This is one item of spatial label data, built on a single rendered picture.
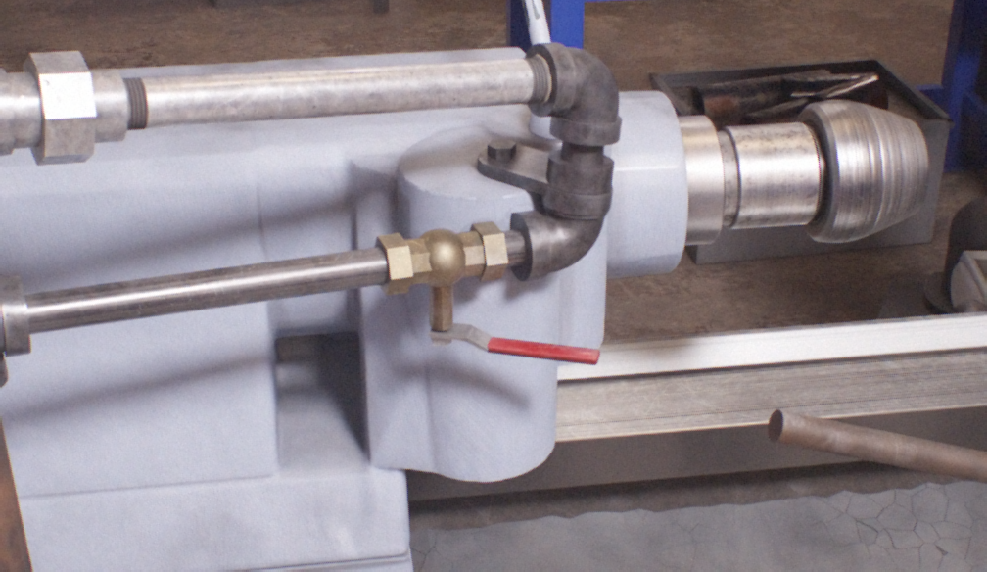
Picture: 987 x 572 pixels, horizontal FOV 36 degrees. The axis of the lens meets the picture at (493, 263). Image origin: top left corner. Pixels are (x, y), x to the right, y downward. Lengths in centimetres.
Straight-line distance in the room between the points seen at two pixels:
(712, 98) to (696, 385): 201
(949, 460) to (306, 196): 37
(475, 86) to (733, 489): 62
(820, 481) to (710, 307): 174
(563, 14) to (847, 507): 162
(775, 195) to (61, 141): 46
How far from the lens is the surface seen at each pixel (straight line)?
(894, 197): 94
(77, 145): 63
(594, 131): 73
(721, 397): 120
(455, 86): 69
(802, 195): 93
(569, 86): 71
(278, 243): 83
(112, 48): 439
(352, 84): 67
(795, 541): 124
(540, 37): 83
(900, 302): 273
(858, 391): 122
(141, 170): 82
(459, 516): 121
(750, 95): 322
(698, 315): 296
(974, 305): 170
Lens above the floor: 149
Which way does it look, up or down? 29 degrees down
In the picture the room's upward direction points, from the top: straight up
